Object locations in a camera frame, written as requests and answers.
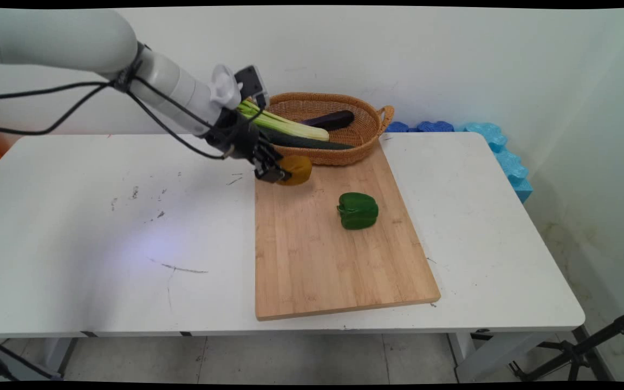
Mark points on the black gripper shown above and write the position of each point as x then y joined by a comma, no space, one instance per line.
239,138

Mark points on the brown potato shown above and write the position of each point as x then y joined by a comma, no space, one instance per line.
298,169

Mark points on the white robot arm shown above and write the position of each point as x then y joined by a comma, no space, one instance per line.
73,43

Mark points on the green celery stalk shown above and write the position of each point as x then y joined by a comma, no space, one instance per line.
290,125

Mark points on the dark green cucumber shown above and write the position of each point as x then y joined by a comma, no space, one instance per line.
312,143

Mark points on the purple eggplant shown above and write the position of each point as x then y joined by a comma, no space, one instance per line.
333,120

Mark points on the woven wicker basket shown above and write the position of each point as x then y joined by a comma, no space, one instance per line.
363,127

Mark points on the green bell pepper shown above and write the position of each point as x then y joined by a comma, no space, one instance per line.
358,211

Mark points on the wooden cutting board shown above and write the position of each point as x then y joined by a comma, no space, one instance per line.
312,254

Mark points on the light blue foam mat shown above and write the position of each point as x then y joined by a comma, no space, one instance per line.
509,162

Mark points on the white table leg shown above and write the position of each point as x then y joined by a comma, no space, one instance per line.
485,357

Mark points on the black tripod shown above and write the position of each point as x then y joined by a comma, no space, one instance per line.
577,349

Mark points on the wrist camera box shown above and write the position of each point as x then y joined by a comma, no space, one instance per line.
251,84

